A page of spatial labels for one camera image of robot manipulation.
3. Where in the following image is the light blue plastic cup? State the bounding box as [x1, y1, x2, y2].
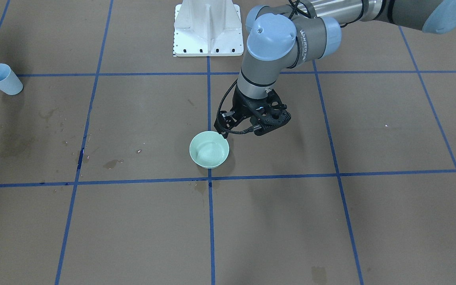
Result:
[0, 63, 23, 96]

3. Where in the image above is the mint green ceramic bowl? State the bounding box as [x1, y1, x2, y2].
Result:
[189, 131, 230, 169]

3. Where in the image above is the white pedestal column base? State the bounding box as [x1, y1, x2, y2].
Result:
[173, 0, 244, 57]

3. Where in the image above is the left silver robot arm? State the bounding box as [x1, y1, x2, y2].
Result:
[214, 0, 456, 138]

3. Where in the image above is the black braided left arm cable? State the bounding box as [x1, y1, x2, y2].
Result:
[216, 0, 355, 135]

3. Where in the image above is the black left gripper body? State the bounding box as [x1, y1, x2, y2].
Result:
[230, 85, 268, 124]

